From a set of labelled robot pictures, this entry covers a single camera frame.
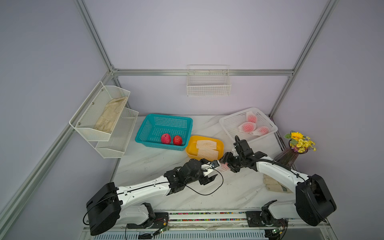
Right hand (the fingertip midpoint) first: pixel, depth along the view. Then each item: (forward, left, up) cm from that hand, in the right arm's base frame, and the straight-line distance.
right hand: (222, 165), depth 86 cm
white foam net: (+16, +8, -2) cm, 18 cm away
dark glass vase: (+1, -36, +5) cm, 37 cm away
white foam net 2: (+10, +8, -1) cm, 13 cm away
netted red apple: (+20, +35, 0) cm, 40 cm away
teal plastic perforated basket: (+36, +46, -4) cm, 59 cm away
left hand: (-5, +7, +7) cm, 12 cm away
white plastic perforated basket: (+28, -34, +1) cm, 44 cm away
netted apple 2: (+29, -22, 0) cm, 36 cm away
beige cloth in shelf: (+22, +61, +24) cm, 70 cm away
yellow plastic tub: (+13, +18, -6) cm, 23 cm away
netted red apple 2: (+19, +28, -1) cm, 33 cm away
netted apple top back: (+37, -27, 0) cm, 46 cm away
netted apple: (-4, 0, +6) cm, 8 cm away
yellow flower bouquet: (+3, -37, +17) cm, 41 cm away
